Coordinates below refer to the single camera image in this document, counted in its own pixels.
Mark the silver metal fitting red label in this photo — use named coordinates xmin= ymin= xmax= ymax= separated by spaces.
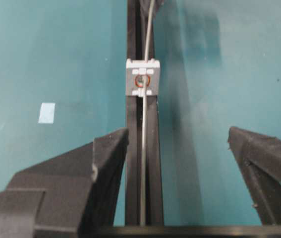
xmin=125 ymin=59 xmax=161 ymax=97

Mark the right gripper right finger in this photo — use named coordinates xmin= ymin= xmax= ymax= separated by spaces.
xmin=228 ymin=126 xmax=281 ymax=225

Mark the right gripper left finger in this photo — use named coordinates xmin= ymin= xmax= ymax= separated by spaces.
xmin=0 ymin=128 xmax=128 ymax=238

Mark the long black aluminium rail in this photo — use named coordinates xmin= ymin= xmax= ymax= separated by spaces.
xmin=125 ymin=0 xmax=164 ymax=226

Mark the white tape patch lower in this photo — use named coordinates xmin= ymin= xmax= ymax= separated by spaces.
xmin=38 ymin=103 xmax=56 ymax=124

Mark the thin grey wire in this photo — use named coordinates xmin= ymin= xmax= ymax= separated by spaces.
xmin=140 ymin=0 xmax=157 ymax=227

